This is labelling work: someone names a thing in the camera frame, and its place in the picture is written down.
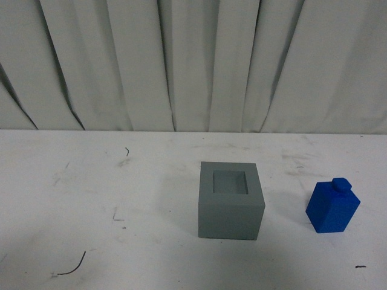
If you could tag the blue block with knob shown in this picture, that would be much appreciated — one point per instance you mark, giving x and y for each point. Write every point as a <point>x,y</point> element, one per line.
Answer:
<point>332,205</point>

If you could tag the gray cube base with hole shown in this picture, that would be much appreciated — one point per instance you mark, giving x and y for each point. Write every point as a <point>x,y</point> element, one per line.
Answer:
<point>231,203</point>

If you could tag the white pleated curtain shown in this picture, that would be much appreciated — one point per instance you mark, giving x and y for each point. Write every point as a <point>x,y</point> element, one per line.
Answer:
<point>194,66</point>

